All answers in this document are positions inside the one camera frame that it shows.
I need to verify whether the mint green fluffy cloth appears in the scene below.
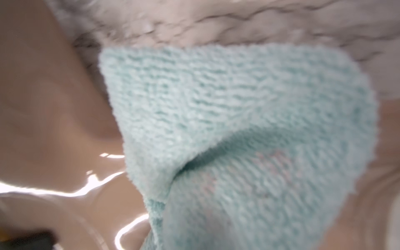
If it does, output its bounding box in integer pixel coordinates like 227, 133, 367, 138
99, 44, 379, 250

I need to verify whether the beige rubber boot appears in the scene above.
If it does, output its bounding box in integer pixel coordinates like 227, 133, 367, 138
1, 1, 400, 250

